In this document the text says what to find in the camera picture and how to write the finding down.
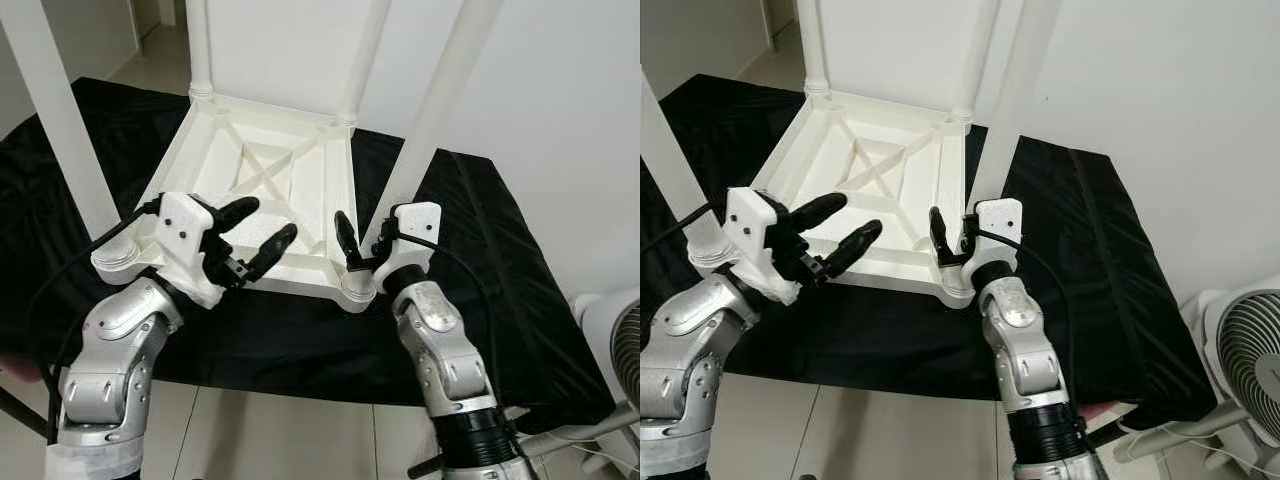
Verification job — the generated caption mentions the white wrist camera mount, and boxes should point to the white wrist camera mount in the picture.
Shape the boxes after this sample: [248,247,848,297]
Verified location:
[722,187,801,306]
[962,198,1026,291]
[155,192,229,309]
[372,202,443,296]

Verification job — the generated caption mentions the white plastic table leg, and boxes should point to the white plastic table leg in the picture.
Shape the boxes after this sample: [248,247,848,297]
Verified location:
[338,0,391,126]
[362,0,504,266]
[950,0,1001,123]
[640,70,726,256]
[795,0,831,98]
[965,0,1063,241]
[185,0,216,101]
[0,0,123,241]

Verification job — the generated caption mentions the white floor fan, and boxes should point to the white floor fan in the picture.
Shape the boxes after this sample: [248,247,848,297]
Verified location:
[1180,288,1280,476]
[572,290,641,471]

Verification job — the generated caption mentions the black table cloth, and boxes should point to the black table cloth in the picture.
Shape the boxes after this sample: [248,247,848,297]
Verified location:
[0,78,616,431]
[640,73,1221,431]

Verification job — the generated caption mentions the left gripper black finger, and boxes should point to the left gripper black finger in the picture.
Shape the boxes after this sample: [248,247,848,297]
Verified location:
[820,218,885,281]
[785,192,849,236]
[243,222,299,283]
[210,196,263,236]

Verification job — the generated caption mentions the red table edge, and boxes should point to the red table edge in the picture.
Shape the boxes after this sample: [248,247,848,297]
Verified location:
[0,355,41,386]

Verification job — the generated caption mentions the grey metal tube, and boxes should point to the grey metal tube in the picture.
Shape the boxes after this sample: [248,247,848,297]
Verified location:
[1110,405,1251,461]
[520,405,641,456]

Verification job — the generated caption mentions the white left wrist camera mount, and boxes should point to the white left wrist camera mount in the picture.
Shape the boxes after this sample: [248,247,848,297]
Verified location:
[155,192,229,309]
[722,187,801,306]

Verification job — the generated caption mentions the white plastic table top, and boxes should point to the white plastic table top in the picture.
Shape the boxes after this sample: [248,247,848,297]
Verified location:
[690,85,976,309]
[92,88,379,314]

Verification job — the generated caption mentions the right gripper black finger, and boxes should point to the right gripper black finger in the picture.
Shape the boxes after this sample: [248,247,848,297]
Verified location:
[333,210,363,271]
[928,205,956,266]

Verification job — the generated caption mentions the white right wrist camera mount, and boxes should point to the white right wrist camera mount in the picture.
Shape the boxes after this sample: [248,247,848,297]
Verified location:
[372,202,443,296]
[962,198,1026,291]

